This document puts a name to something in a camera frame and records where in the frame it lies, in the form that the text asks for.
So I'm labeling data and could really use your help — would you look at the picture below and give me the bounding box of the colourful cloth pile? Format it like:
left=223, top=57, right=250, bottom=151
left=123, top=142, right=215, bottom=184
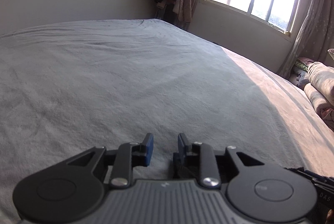
left=289, top=56, right=312, bottom=89

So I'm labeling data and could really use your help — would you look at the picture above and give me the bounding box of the folded beige pink quilt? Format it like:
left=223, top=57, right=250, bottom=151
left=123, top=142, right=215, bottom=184
left=304, top=61, right=334, bottom=132

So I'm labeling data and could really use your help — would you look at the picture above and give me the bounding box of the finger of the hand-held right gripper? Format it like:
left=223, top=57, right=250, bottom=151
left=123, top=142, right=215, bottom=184
left=285, top=166, right=318, bottom=184

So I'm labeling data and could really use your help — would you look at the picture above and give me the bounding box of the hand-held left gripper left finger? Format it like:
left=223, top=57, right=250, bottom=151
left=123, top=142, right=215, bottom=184
left=66, top=133, right=154, bottom=187

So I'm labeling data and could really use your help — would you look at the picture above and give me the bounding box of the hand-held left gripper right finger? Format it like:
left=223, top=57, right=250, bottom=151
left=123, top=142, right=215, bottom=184
left=174, top=132, right=266, bottom=188

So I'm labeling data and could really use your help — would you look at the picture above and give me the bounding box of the pale patterned curtain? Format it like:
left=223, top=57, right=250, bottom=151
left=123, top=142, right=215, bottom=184
left=276, top=0, right=334, bottom=79

